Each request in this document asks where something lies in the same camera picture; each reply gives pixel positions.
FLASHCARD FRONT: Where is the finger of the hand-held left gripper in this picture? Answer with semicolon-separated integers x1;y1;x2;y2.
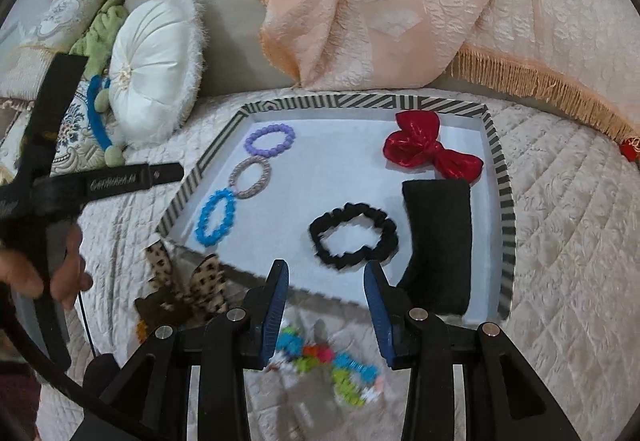
75;162;185;204
15;54;90;194

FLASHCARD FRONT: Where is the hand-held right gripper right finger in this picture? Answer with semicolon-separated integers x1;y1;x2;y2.
363;260;583;441

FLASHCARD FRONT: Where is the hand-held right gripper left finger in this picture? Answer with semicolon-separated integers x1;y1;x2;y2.
75;259;291;441

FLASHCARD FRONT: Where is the multicolour bead bracelet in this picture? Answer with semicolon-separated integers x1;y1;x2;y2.
267;326;386;407

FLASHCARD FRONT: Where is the striped cardboard box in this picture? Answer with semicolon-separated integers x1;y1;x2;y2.
156;96;516;322

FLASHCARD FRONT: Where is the person's left hand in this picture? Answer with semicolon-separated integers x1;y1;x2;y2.
0;226;93;309

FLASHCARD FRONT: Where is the blue floral cushion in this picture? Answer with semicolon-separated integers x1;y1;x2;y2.
0;86;131;182

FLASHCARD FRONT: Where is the leopard print bow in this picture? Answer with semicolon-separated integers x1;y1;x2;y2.
144;243;228;319

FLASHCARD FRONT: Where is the black scrunchie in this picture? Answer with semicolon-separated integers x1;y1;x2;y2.
308;202;399;268

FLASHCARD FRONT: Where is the black cloth headband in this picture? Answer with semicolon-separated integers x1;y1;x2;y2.
397;178;473;317

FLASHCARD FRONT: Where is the green plush toy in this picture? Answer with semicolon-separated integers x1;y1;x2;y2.
70;0;128;167

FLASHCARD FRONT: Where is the beige embroidered cushion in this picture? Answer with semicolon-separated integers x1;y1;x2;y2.
0;0;126;102

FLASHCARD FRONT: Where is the white round cushion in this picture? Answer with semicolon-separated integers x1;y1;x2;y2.
107;0;206;149

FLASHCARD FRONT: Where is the brown hair clip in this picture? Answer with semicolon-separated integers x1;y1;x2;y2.
134;296;193;328

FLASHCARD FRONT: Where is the red shiny bow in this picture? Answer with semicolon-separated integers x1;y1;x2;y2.
382;111;485;182

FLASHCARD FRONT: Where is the dark red cloth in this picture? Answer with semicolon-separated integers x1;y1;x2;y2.
0;356;41;441

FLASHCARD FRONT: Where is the white quilted sofa cover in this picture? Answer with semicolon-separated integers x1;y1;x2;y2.
37;88;640;441

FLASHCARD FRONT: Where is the blue beaded hair tie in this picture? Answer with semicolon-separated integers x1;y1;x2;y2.
196;188;237;248

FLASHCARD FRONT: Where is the purple beaded hair tie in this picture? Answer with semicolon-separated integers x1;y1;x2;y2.
245;122;296;157

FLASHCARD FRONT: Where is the grey beaded hair tie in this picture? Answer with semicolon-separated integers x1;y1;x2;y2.
228;156;272;201

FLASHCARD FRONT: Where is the black cable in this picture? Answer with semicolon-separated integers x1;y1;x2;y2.
0;281;166;441

